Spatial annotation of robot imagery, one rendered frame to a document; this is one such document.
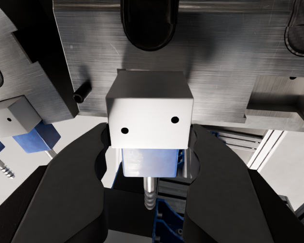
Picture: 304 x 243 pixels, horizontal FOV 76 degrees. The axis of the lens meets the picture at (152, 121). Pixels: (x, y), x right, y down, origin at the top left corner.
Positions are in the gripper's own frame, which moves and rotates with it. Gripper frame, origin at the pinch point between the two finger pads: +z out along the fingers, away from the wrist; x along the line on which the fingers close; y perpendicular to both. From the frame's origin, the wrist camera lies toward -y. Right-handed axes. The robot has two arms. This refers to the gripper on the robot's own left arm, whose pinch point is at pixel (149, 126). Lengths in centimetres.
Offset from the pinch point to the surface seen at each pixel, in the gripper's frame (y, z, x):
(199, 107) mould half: 0.7, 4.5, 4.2
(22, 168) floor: 120, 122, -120
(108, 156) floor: 95, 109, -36
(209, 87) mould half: -1.1, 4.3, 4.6
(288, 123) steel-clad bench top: 6.8, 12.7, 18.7
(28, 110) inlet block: 3.9, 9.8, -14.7
